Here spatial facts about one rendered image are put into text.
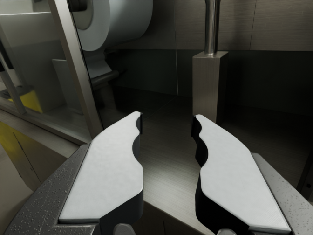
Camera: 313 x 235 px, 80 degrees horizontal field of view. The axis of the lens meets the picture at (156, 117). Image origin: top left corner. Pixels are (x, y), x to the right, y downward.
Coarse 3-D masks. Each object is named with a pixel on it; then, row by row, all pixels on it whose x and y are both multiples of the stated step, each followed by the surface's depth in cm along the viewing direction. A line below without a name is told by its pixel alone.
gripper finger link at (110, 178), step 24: (120, 120) 11; (96, 144) 9; (120, 144) 9; (96, 168) 8; (120, 168) 8; (72, 192) 7; (96, 192) 7; (120, 192) 7; (72, 216) 6; (96, 216) 6; (120, 216) 7
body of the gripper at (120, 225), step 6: (114, 228) 6; (120, 228) 6; (126, 228) 6; (132, 228) 6; (114, 234) 5; (120, 234) 5; (126, 234) 5; (132, 234) 5; (222, 234) 6; (228, 234) 6; (234, 234) 6
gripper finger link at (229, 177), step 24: (192, 120) 13; (216, 144) 10; (240, 144) 10; (216, 168) 8; (240, 168) 8; (216, 192) 7; (240, 192) 7; (264, 192) 7; (216, 216) 7; (240, 216) 6; (264, 216) 6
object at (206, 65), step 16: (208, 0) 53; (208, 16) 55; (208, 32) 56; (208, 48) 59; (192, 64) 61; (208, 64) 58; (224, 64) 60; (192, 80) 64; (208, 80) 61; (224, 80) 64; (208, 96) 63; (224, 96) 68; (208, 112) 66
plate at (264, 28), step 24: (192, 0) 77; (240, 0) 68; (264, 0) 64; (288, 0) 61; (312, 0) 58; (192, 24) 81; (240, 24) 71; (264, 24) 67; (288, 24) 64; (312, 24) 60; (192, 48) 86; (240, 48) 75; (264, 48) 71; (288, 48) 67; (312, 48) 63
